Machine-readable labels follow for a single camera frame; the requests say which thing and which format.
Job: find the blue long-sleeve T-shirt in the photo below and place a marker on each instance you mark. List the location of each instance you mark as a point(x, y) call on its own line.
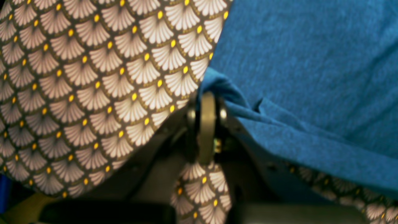
point(315, 83)

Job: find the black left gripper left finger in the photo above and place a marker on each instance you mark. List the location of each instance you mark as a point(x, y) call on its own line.
point(139, 192)

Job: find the fan-patterned tablecloth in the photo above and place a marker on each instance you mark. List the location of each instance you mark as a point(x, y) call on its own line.
point(86, 83)

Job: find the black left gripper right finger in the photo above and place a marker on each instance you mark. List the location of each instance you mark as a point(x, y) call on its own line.
point(261, 188)

